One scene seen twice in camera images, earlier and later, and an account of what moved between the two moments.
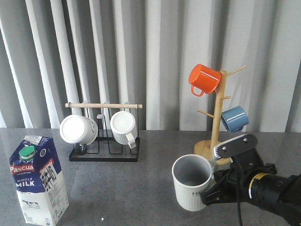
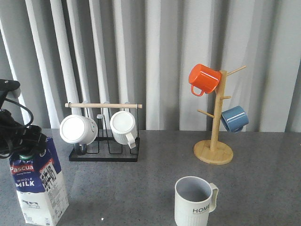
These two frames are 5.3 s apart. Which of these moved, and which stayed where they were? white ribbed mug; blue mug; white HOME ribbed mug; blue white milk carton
Moved: white HOME ribbed mug
Stayed: blue mug; white ribbed mug; blue white milk carton
